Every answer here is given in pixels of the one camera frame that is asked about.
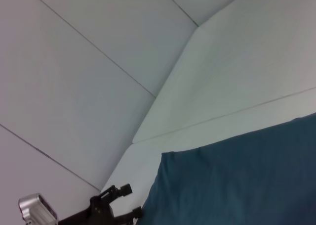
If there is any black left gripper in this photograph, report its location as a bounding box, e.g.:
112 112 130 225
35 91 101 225
58 183 144 225

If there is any teal t-shirt with FREE print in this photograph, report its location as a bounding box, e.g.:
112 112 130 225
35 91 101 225
140 113 316 225

